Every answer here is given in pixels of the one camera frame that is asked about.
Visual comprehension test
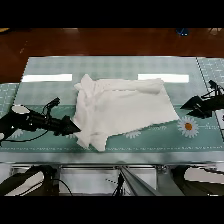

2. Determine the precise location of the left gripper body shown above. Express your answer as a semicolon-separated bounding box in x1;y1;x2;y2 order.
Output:
48;115;81;137

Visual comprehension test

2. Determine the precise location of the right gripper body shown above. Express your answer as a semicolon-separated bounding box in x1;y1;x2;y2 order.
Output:
179;95;214;120

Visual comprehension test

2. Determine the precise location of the white T-shirt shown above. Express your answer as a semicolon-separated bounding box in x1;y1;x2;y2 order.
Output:
71;73;181;153

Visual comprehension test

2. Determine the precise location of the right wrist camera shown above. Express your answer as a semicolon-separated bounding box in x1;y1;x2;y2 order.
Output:
207;79;224;99

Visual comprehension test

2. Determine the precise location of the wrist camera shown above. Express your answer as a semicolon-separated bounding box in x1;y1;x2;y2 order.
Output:
42;96;62;117
207;79;224;99

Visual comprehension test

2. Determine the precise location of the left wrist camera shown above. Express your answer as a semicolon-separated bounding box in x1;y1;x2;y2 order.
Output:
42;96;62;117

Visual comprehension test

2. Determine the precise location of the silver frame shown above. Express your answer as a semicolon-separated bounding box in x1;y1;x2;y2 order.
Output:
0;150;224;197

